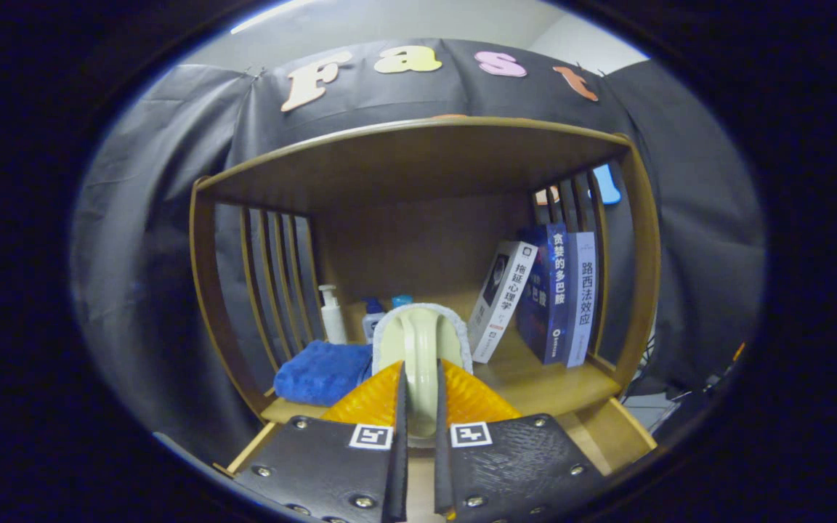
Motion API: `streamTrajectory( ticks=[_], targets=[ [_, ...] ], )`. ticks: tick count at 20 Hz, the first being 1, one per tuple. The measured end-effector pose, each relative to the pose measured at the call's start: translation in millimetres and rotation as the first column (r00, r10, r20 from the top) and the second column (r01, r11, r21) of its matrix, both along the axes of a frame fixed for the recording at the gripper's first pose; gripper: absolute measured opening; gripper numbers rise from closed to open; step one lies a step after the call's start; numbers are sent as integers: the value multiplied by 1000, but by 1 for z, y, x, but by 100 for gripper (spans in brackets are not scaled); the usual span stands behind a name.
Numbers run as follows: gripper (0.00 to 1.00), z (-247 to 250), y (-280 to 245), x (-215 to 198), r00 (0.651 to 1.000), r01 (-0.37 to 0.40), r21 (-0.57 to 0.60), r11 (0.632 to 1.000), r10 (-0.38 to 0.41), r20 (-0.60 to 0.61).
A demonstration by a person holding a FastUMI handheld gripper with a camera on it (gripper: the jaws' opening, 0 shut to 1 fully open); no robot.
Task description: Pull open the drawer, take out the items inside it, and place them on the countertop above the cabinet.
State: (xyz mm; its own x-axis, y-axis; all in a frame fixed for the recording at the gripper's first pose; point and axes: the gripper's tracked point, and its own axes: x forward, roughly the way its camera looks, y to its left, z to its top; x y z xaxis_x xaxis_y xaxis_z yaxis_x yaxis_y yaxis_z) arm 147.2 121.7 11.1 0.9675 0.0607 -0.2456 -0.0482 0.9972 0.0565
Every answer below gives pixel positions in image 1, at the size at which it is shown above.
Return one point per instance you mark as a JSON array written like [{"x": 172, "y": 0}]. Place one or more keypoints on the rolled blue towel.
[{"x": 317, "y": 374}]

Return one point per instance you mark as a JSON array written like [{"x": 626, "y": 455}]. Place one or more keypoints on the white pump bottle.
[{"x": 333, "y": 323}]

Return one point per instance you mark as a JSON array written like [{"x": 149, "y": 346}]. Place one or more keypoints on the white book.
[{"x": 506, "y": 290}]

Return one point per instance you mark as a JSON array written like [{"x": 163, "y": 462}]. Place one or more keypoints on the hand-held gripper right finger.
[{"x": 442, "y": 465}]

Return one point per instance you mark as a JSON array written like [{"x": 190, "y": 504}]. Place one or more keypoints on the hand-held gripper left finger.
[{"x": 398, "y": 450}]

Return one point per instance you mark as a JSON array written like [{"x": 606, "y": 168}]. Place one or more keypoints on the light blue book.
[{"x": 584, "y": 298}]

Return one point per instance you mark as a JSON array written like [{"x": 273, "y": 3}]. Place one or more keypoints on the dark blue book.
[{"x": 553, "y": 298}]

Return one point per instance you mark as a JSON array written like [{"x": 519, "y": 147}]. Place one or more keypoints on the white bottle with blue cap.
[{"x": 372, "y": 319}]

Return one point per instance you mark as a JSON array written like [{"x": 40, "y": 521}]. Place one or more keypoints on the black backdrop cloth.
[{"x": 142, "y": 254}]

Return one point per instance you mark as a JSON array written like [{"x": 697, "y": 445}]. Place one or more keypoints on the wooden cabinet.
[{"x": 404, "y": 160}]

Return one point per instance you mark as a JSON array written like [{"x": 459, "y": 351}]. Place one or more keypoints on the clear blue bottle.
[{"x": 401, "y": 300}]

